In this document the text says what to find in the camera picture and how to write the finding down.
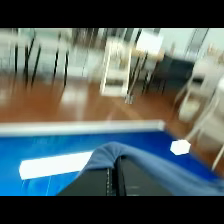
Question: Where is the blue T-shirt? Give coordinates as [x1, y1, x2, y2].
[77, 141, 224, 197]

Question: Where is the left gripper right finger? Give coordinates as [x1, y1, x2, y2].
[115, 155, 174, 197]

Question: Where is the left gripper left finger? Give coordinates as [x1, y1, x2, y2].
[56, 165, 117, 197]

